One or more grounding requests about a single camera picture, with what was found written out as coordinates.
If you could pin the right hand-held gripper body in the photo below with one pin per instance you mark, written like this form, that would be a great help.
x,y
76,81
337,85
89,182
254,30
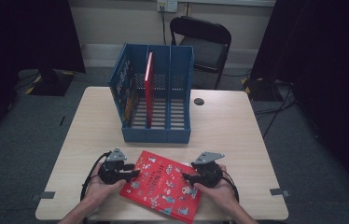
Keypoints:
x,y
210,175

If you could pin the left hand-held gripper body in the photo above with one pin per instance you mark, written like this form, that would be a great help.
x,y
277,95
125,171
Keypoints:
x,y
112,174

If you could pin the red picture book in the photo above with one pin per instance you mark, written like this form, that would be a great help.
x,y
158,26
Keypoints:
x,y
149,93
160,189

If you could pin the blue picture book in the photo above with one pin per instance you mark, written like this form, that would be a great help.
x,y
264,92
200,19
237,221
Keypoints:
x,y
126,96

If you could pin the blue file rack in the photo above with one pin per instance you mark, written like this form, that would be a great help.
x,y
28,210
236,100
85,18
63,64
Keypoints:
x,y
180,62

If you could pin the person's right hand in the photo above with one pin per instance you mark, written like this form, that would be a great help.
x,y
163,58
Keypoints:
x,y
222,194

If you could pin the person's left hand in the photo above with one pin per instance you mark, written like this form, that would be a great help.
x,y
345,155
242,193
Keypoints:
x,y
99,193

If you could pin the black table grommet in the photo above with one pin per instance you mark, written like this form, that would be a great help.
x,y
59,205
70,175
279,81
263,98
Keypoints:
x,y
199,101

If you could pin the grey tape strip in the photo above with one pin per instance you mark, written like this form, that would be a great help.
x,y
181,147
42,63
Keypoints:
x,y
278,192
43,195

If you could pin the small black floor object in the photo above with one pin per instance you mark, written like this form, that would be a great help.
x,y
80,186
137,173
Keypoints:
x,y
62,120

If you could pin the black stand base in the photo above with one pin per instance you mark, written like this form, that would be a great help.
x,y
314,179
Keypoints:
x,y
53,84
261,90

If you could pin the black folding chair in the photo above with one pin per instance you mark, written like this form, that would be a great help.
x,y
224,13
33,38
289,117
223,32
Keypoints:
x,y
205,51

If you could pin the black curtain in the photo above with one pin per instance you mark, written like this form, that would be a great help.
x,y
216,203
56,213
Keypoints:
x,y
7,46
334,62

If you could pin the white wall socket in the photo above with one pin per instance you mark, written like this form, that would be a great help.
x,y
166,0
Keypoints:
x,y
167,5

